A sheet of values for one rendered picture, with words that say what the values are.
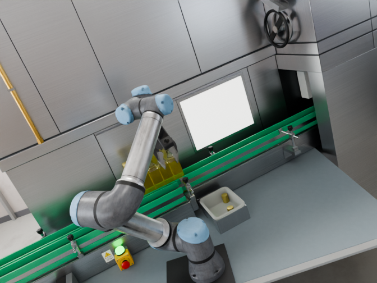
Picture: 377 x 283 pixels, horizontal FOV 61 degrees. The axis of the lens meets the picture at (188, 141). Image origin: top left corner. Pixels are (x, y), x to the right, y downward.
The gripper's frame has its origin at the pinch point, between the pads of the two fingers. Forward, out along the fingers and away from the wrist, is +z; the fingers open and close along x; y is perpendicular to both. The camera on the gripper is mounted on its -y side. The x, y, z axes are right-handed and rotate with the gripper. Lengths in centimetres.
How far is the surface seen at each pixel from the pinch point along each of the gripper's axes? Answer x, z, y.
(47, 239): 68, 23, 33
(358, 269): -83, 118, -2
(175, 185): -1.3, 23.0, 23.7
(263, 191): -43, 43, 10
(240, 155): -43, 26, 26
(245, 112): -60, 10, 42
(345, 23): -109, -25, 7
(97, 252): 47, 32, 14
